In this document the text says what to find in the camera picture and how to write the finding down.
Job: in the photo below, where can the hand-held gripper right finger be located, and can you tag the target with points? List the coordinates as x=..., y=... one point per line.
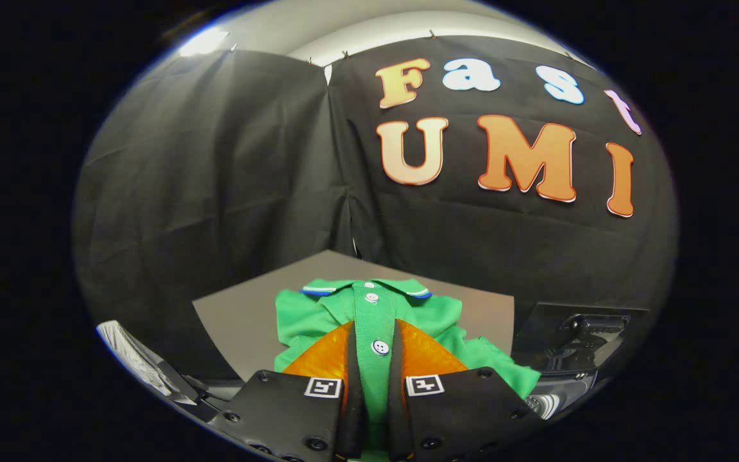
x=466, y=410

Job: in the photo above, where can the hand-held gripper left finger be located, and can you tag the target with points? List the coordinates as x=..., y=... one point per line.
x=280, y=410

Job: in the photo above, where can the black washing machine lid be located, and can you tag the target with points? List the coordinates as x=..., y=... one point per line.
x=549, y=333

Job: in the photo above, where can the green polo shirt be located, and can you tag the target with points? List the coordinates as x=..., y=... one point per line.
x=373, y=321

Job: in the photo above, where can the white printed panel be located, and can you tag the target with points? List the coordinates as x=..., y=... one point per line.
x=138, y=359

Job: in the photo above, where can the black backdrop cloth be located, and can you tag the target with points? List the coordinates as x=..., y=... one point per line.
x=215, y=192

